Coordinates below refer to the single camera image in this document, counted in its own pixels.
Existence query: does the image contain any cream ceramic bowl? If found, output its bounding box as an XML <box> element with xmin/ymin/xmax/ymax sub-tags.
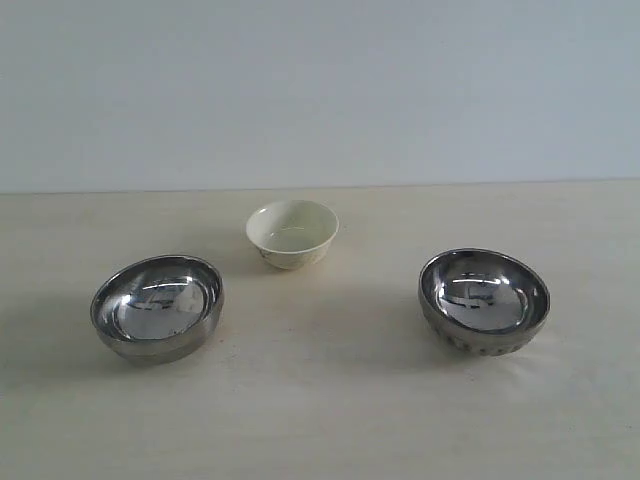
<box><xmin>245</xmin><ymin>200</ymin><xmax>340</xmax><ymax>270</ymax></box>

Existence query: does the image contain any ribbed steel bowl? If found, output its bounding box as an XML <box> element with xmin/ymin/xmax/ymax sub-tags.
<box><xmin>418</xmin><ymin>248</ymin><xmax>550</xmax><ymax>356</ymax></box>

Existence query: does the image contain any smooth steel bowl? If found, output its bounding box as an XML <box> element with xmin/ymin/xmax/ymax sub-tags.
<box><xmin>90</xmin><ymin>255</ymin><xmax>224</xmax><ymax>366</ymax></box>

